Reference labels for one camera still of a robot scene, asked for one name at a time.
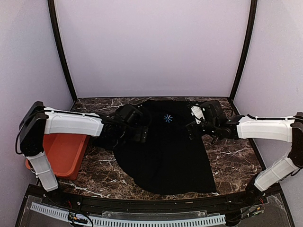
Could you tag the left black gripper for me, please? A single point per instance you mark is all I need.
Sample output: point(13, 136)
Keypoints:
point(137, 136)

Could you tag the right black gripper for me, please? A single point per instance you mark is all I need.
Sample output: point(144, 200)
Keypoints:
point(197, 132)

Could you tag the black t-shirt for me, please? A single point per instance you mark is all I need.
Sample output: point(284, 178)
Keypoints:
point(168, 162)

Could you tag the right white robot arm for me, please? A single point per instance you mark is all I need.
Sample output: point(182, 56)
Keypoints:
point(210, 119)

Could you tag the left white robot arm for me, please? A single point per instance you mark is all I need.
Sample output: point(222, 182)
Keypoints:
point(128, 123)

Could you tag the orange plastic bin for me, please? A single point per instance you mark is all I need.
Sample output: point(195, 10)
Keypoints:
point(58, 154)

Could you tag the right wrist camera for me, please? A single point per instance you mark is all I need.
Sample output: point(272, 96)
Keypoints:
point(197, 113)

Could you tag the black front rail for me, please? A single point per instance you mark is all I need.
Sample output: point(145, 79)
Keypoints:
point(89, 204)

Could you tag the white slotted cable duct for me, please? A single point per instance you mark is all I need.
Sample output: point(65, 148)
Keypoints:
point(122, 219)

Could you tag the right black frame post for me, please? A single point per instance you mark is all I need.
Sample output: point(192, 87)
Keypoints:
point(245, 49)

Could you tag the black frame post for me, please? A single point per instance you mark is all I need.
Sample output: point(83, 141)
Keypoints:
point(245, 49)
point(60, 50)

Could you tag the left black frame post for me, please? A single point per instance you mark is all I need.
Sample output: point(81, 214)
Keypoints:
point(60, 50)

